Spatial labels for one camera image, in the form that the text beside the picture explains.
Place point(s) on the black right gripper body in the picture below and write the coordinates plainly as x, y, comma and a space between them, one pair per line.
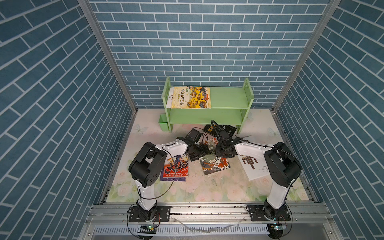
220, 151

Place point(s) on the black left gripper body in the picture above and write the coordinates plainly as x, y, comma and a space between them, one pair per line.
199, 151

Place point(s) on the green red illustrated comic book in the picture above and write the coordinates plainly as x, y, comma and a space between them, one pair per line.
211, 163

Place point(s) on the black book with gold text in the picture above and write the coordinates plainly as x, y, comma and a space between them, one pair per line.
230, 130

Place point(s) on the white book with brown bars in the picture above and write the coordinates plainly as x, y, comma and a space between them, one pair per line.
254, 167

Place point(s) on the yellow red illustrated book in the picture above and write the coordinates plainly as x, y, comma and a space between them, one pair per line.
190, 98

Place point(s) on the blue sci-fi magazine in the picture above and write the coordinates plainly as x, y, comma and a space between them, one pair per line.
170, 98

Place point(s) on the red blue manga book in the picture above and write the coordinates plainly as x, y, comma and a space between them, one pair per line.
176, 167

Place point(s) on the green wooden two-tier shelf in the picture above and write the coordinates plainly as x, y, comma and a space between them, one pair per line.
230, 106

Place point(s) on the small green side box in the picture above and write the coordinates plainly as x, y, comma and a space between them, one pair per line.
163, 122

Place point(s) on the dark purple book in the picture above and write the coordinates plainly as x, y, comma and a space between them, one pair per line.
171, 179

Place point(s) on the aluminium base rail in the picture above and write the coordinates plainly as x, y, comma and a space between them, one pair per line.
193, 213

